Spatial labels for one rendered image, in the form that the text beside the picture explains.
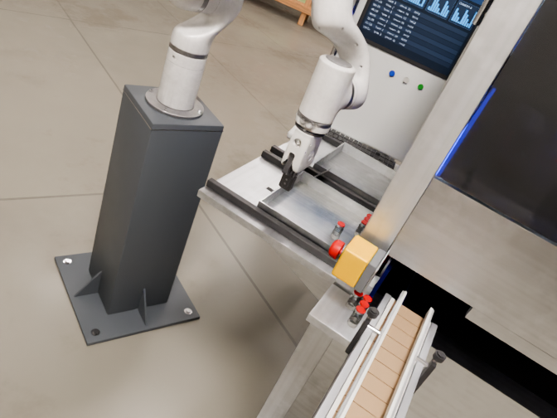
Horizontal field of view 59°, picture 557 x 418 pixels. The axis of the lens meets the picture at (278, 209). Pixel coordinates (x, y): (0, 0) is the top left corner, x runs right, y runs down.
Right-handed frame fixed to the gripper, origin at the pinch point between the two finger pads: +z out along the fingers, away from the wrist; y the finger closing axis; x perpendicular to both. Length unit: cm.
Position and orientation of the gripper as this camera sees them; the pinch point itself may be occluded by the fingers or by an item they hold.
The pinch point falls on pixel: (288, 181)
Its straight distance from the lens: 122.2
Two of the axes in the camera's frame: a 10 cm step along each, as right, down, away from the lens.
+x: -8.2, -5.2, 2.4
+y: 4.6, -3.5, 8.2
